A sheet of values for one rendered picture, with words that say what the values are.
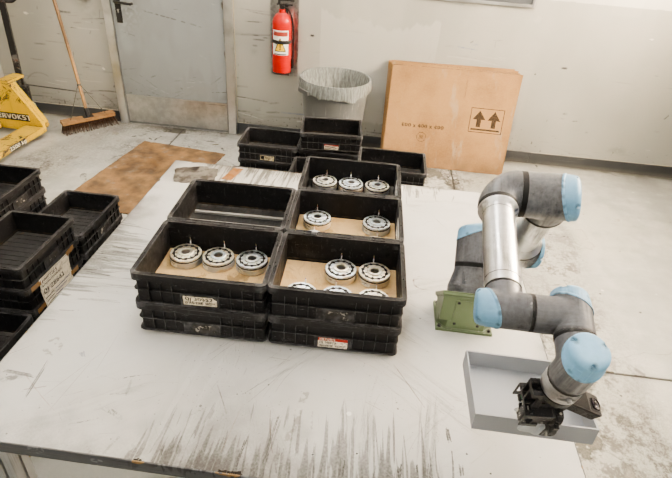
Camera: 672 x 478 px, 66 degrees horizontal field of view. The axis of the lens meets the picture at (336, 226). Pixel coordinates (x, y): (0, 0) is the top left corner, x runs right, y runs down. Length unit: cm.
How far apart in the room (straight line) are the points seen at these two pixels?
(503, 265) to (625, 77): 386
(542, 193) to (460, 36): 323
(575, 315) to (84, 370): 128
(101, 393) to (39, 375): 20
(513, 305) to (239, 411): 79
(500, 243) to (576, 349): 29
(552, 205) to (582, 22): 339
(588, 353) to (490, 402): 42
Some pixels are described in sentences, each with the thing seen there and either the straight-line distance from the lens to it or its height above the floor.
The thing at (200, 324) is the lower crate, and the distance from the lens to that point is 165.
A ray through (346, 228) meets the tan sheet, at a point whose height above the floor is 83.
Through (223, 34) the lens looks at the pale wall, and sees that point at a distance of 463.
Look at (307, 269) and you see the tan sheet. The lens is 172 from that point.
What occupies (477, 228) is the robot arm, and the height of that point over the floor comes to 101.
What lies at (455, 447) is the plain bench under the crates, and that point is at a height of 70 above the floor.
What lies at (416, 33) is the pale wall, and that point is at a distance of 444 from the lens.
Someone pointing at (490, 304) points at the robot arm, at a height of 123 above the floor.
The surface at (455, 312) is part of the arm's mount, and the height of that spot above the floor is 78.
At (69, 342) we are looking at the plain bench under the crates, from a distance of 178.
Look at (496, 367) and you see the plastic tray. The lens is 145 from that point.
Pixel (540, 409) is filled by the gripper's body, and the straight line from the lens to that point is 118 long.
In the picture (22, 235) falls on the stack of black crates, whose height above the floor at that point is 49.
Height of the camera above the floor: 187
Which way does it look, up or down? 32 degrees down
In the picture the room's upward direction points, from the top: 4 degrees clockwise
